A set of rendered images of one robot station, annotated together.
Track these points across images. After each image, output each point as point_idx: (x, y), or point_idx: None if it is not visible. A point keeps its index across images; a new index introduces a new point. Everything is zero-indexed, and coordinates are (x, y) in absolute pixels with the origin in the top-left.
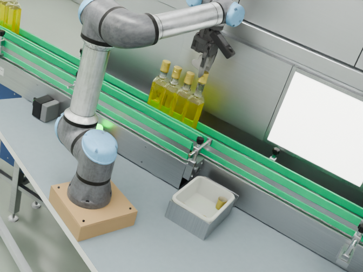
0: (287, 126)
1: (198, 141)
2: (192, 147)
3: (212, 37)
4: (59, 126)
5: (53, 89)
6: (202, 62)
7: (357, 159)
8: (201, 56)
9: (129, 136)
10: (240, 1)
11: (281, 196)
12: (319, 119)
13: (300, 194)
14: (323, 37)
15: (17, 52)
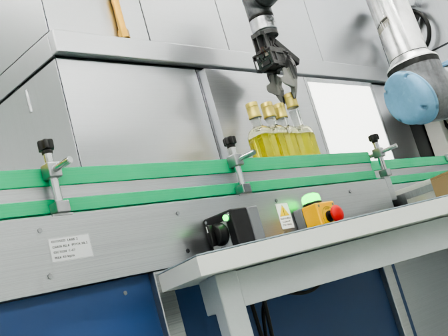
0: (335, 141)
1: (377, 136)
2: (349, 182)
3: (278, 45)
4: (427, 79)
5: (209, 200)
6: (295, 71)
7: (379, 139)
8: (285, 69)
9: (330, 193)
10: (226, 35)
11: (412, 179)
12: (344, 119)
13: (416, 165)
14: (295, 45)
15: (93, 178)
